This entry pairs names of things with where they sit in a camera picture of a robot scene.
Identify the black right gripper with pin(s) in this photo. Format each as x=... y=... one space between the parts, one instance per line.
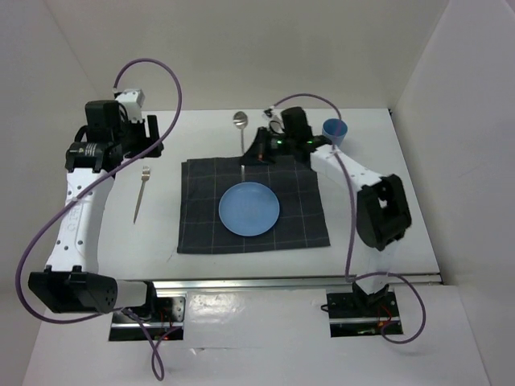
x=258 y=152

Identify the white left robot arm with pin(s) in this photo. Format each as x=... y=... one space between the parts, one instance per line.
x=115 y=131

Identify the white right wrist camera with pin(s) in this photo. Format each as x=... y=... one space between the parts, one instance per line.
x=274 y=121

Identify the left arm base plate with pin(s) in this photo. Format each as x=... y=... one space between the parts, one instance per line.
x=162 y=319

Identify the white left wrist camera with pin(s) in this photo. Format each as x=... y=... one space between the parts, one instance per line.
x=132 y=101

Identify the silver metal fork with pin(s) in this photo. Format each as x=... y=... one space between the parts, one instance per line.
x=145 y=177

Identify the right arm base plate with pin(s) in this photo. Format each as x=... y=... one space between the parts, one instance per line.
x=348 y=317

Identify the dark grey checked cloth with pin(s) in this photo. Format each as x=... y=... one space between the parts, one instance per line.
x=301 y=221

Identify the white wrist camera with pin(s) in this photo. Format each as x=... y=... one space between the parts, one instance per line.
x=274 y=121
x=132 y=101

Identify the blue plastic plate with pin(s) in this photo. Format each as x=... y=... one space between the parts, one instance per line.
x=249 y=209

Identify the blue plastic cup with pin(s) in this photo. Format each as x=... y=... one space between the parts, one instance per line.
x=335 y=130

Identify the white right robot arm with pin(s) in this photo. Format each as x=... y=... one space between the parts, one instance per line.
x=380 y=214

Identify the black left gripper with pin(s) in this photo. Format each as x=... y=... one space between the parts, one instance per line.
x=146 y=141

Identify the silver metal spoon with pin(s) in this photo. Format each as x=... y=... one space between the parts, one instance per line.
x=240 y=121

